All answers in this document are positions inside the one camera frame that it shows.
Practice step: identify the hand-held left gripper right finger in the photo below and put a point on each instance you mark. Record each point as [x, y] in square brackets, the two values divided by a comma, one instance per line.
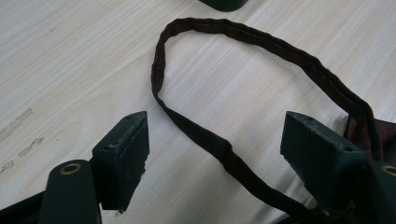
[320, 155]

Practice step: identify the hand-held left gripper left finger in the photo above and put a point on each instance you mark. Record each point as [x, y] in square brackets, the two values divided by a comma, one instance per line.
[120, 161]

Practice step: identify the dark brown bow tie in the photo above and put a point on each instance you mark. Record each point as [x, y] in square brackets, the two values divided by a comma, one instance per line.
[218, 146]

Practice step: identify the black metal rack wooden base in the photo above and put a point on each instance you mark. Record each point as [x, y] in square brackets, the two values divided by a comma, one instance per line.
[224, 4]

